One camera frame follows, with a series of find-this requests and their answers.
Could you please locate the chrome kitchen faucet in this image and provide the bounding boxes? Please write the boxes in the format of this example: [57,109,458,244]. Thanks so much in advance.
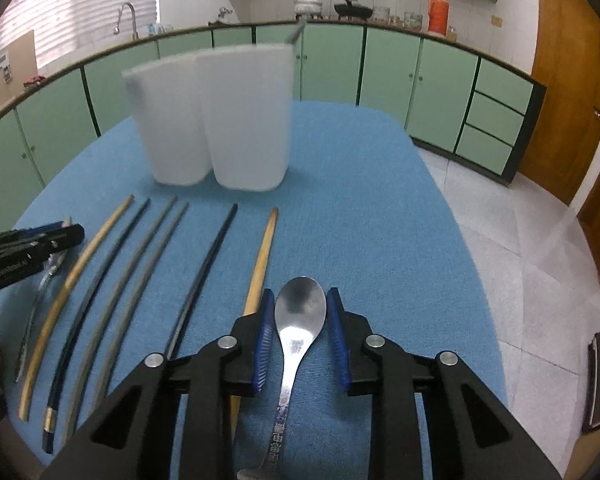
[112,1,141,42]

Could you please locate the silver patterned-handle spoon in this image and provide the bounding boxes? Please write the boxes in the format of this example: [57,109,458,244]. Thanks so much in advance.
[14,242,70,382]

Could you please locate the white twin utensil holder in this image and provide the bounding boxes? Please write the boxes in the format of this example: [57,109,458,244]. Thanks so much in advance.
[121,44,294,192]

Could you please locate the plain silver spoon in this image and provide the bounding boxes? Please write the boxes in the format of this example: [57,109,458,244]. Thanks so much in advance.
[285,18,306,46]

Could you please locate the black chopstick decorated end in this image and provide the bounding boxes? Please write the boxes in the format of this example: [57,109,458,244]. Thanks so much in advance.
[164,203,238,360]

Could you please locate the white window blind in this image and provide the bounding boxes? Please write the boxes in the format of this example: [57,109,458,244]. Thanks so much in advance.
[0,0,158,66]

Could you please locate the black chopstick gold band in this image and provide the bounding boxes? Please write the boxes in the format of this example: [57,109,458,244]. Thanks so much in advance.
[40,197,152,455]

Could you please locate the jars on counter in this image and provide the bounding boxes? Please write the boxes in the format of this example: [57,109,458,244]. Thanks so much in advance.
[370,6,457,44]

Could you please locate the cardboard box with print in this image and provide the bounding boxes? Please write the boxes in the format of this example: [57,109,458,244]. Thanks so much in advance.
[0,30,38,110]

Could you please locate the blue tablecloth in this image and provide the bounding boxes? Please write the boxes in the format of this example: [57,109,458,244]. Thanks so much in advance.
[0,102,507,479]

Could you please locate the grey chopstick left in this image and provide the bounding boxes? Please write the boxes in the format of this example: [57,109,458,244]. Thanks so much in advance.
[43,197,178,452]

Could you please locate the bamboo chopstick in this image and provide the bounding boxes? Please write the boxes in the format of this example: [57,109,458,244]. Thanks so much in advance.
[18,194,135,422]
[226,207,278,436]

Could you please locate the pink cloth on counter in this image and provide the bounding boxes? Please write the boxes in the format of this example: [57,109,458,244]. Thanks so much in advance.
[23,75,46,89]

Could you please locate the white cooking pot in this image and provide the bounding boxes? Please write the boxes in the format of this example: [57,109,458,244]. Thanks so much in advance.
[294,0,323,21]

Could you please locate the silver cartoon-handle spoon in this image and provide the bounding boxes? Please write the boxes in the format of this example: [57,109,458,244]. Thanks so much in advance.
[237,276,326,479]

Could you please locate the orange thermos flask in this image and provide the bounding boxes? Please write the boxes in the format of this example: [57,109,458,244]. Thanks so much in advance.
[427,0,450,37]

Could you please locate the green lower kitchen cabinets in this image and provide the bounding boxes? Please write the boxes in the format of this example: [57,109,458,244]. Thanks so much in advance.
[0,22,546,231]

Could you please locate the black wok with lid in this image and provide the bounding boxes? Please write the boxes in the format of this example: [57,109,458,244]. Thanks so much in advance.
[334,0,373,21]

